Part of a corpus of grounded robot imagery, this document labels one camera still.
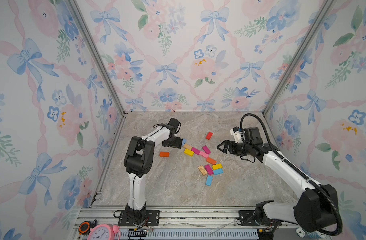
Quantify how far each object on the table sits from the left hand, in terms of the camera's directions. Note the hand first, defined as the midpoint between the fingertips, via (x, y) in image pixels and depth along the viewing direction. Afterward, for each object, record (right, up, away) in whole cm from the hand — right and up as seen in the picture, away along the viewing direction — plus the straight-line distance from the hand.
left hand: (175, 144), depth 100 cm
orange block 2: (+23, -10, -5) cm, 25 cm away
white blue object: (+61, -38, -29) cm, 77 cm away
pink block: (+18, -6, -3) cm, 20 cm away
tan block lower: (+16, -14, -10) cm, 24 cm away
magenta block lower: (+20, -14, -9) cm, 27 cm away
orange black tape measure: (-40, -35, -31) cm, 61 cm away
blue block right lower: (+26, -15, -10) cm, 32 cm away
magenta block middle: (+13, -4, -2) cm, 14 cm away
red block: (+23, +6, +7) cm, 25 cm away
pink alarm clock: (-31, -37, -31) cm, 57 cm away
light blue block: (+6, +2, +3) cm, 6 cm away
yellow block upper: (+8, -5, -2) cm, 10 cm away
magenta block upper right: (+20, -4, -2) cm, 21 cm away
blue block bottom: (+20, -19, -14) cm, 31 cm away
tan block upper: (+7, -1, +1) cm, 7 cm away
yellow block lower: (+26, -13, -8) cm, 30 cm away
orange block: (-7, -6, -2) cm, 10 cm away
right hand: (+28, 0, -17) cm, 33 cm away
